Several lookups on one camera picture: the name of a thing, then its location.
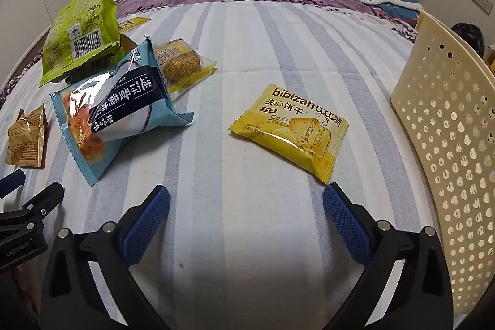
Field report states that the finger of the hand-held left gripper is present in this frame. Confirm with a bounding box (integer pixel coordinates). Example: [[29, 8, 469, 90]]
[[0, 169, 26, 199], [0, 182, 65, 238]]

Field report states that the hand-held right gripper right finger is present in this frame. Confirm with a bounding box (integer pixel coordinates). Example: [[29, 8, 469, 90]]
[[323, 182, 453, 330]]

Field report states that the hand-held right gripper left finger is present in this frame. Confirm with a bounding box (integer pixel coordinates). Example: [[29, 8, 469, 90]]
[[39, 184, 173, 330]]

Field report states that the gold foil snack packet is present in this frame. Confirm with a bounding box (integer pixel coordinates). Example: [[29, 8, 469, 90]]
[[6, 102, 48, 169]]

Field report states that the yellow cracker packet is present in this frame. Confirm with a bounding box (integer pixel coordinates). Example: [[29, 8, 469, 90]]
[[227, 84, 349, 185]]

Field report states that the cream perforated plastic basket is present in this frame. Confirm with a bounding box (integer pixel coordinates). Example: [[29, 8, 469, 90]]
[[390, 9, 495, 316]]

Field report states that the clear seeded cake packet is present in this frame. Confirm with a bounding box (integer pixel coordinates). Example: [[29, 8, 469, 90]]
[[154, 39, 217, 94]]

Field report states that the green snack packet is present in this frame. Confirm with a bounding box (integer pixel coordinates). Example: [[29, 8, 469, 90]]
[[40, 0, 121, 87]]

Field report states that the blue white snack bag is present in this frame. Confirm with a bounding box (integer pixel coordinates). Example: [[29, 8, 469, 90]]
[[49, 35, 194, 187]]

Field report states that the small yellow snack packet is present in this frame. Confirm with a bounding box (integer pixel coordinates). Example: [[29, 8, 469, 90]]
[[117, 17, 151, 34]]

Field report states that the striped blue white blanket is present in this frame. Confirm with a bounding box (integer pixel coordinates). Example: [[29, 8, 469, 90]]
[[0, 0, 439, 330]]

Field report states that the black backpack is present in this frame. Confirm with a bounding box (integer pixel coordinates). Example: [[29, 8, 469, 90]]
[[451, 22, 486, 58]]

